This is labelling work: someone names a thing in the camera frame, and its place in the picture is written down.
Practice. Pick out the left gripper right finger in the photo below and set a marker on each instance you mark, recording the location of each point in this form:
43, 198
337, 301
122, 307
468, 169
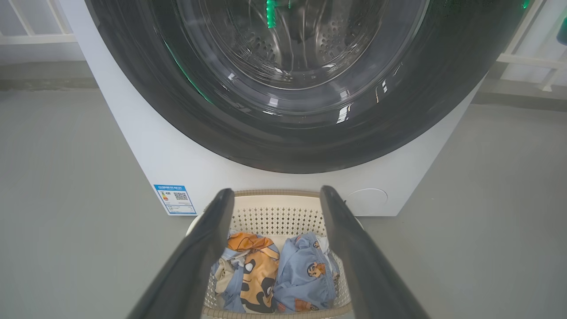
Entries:
359, 266

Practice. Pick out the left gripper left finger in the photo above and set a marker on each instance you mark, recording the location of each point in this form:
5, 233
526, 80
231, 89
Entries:
195, 266

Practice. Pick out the blue cartoon-print clothes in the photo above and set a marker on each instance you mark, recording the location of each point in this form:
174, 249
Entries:
322, 244

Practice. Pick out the blue cartoon print garment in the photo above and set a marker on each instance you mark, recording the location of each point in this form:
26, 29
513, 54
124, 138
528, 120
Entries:
301, 283

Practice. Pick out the orange cartoon print garment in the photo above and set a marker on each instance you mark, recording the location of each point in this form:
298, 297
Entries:
259, 270

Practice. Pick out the dark round glass washer door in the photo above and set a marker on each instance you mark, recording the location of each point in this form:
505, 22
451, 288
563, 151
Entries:
398, 133

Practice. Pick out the cream perforated laundry basket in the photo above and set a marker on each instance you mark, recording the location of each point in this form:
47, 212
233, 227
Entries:
274, 212

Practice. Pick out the white front-load washing machine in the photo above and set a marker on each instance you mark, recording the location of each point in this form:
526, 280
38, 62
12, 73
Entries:
177, 168

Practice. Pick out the round washer filter cover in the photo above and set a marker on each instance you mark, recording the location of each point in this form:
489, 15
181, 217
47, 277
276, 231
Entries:
366, 203

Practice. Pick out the blue energy label sticker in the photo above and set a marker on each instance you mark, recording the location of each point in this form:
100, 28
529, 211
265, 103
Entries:
176, 200

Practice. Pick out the white metal railing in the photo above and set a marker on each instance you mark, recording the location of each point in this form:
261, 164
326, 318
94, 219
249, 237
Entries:
40, 38
527, 60

